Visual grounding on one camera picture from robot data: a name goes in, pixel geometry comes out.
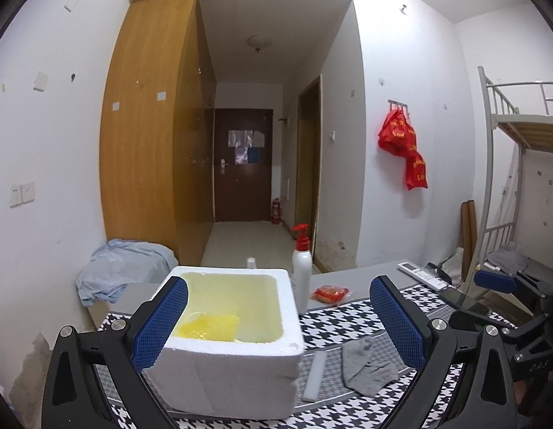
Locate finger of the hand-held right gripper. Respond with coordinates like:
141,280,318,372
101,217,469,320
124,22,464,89
449,308,553,355
474,269,548,299

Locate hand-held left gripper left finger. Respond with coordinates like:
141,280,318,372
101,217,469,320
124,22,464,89
40,276,190,429

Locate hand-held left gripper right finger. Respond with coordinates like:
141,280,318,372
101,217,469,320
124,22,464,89
370,275,522,429

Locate yellow mesh cloth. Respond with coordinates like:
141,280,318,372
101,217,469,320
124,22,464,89
176,310,240,342

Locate grey sock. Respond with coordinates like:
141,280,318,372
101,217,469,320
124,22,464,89
341,336,400,398

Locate white foam box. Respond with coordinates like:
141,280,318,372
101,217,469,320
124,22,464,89
145,266,305,421

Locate black smartphone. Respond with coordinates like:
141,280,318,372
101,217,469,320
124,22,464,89
439,287,491,316

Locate grey cloth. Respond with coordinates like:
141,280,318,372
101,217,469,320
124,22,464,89
500,243,542,274

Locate clear plastic bag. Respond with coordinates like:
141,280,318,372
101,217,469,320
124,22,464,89
441,248,466,284

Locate wooden boards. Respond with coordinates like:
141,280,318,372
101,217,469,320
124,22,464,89
460,199,478,284

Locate houndstooth table cloth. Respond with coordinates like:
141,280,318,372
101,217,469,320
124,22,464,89
93,283,528,429

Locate white remote control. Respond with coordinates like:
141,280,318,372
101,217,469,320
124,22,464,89
397,259,451,290

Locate light blue crumpled cloth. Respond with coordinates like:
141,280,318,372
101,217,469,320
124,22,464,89
76,238,179,307

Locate red snack packet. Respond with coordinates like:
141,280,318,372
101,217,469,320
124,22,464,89
311,285,350,305

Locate white foam strip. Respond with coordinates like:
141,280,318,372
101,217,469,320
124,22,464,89
302,351,327,402

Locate white red pump bottle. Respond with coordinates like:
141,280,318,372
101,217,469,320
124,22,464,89
289,223,313,311

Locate dark brown entrance door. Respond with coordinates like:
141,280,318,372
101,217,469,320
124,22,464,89
204,108,274,223

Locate white metal bunk bed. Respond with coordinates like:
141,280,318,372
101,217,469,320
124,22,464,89
478,66,553,287

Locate wooden wardrobe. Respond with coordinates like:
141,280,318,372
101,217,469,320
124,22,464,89
100,0,217,266

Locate red plastic bags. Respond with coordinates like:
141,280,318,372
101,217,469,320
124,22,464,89
377,107,428,191

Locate round ceiling lamp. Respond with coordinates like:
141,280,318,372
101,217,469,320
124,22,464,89
246,34,274,53

